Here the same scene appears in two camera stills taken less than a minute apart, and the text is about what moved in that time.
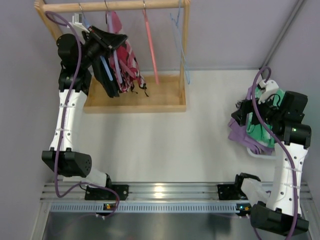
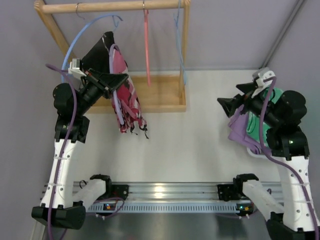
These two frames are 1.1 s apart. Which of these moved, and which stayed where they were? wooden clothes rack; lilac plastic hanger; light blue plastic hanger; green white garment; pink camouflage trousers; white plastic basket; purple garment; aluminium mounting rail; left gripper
Moved: left gripper; lilac plastic hanger; light blue plastic hanger; pink camouflage trousers
Stayed: white plastic basket; green white garment; wooden clothes rack; aluminium mounting rail; purple garment
